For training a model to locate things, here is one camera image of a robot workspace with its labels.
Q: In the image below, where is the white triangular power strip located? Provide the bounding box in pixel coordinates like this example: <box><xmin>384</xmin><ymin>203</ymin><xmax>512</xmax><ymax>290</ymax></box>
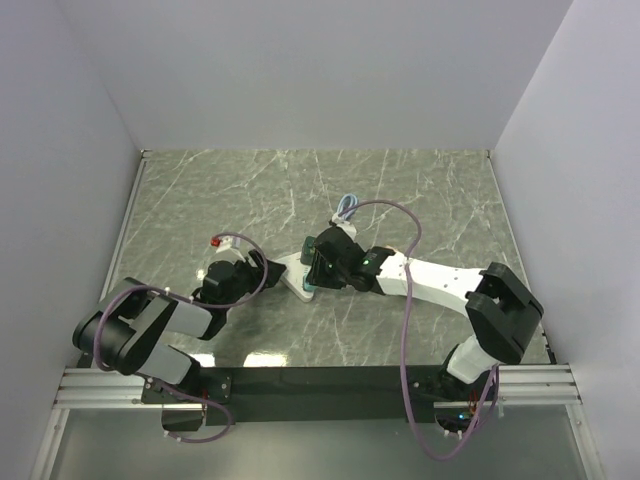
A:
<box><xmin>276</xmin><ymin>252</ymin><xmax>315</xmax><ymax>303</ymax></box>

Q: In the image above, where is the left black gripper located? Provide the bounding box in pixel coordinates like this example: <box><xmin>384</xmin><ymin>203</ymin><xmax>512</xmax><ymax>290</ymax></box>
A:
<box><xmin>222</xmin><ymin>248</ymin><xmax>286</xmax><ymax>311</ymax></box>

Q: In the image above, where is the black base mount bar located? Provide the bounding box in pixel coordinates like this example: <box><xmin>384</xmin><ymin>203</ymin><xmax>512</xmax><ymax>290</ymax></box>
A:
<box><xmin>139</xmin><ymin>364</ymin><xmax>481</xmax><ymax>431</ymax></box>

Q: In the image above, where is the light blue cable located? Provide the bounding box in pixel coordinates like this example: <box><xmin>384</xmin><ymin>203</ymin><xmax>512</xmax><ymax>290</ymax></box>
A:
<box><xmin>337</xmin><ymin>194</ymin><xmax>361</xmax><ymax>221</ymax></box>

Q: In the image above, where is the teal cube adapter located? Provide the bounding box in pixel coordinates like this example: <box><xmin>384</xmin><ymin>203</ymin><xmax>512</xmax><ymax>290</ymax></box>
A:
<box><xmin>303</xmin><ymin>280</ymin><xmax>316</xmax><ymax>292</ymax></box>

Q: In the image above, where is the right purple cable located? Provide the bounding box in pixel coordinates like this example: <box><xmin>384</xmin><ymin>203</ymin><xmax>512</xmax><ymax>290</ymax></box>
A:
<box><xmin>344</xmin><ymin>199</ymin><xmax>501</xmax><ymax>461</ymax></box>

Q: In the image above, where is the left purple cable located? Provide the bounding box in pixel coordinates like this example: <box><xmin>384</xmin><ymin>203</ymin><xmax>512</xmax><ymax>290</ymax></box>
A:
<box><xmin>93</xmin><ymin>232</ymin><xmax>271</xmax><ymax>401</ymax></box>

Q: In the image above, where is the purple cable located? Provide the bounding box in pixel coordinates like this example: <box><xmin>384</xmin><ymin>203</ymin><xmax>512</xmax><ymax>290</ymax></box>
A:
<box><xmin>93</xmin><ymin>232</ymin><xmax>271</xmax><ymax>401</ymax></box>
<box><xmin>344</xmin><ymin>199</ymin><xmax>501</xmax><ymax>461</ymax></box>

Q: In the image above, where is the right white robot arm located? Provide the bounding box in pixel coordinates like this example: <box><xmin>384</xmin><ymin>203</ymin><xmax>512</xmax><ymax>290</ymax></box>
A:
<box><xmin>307</xmin><ymin>226</ymin><xmax>544</xmax><ymax>399</ymax></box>

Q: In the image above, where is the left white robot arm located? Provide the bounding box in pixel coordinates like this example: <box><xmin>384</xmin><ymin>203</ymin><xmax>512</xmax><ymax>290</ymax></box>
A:
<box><xmin>72</xmin><ymin>249</ymin><xmax>287</xmax><ymax>402</ymax></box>

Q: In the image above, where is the dark green plug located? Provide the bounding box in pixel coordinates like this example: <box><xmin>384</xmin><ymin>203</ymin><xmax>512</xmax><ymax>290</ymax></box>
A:
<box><xmin>300</xmin><ymin>236</ymin><xmax>315</xmax><ymax>266</ymax></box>

